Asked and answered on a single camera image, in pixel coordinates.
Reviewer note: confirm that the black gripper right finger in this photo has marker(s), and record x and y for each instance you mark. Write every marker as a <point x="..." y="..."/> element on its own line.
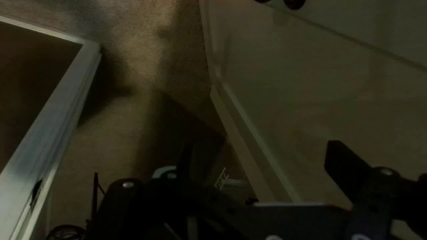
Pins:
<point x="380" y="194"/>

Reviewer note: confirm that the white door frame trim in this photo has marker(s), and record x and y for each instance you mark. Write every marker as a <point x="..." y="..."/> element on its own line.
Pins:
<point x="45" y="81"/>

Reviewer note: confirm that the black wire rack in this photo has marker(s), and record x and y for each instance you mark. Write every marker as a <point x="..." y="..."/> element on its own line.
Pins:
<point x="76" y="232"/>

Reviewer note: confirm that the white door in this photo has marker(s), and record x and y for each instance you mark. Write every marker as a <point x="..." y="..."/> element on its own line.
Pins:
<point x="285" y="82"/>

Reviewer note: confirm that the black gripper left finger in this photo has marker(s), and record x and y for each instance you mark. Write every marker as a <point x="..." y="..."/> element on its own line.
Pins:
<point x="172" y="205"/>

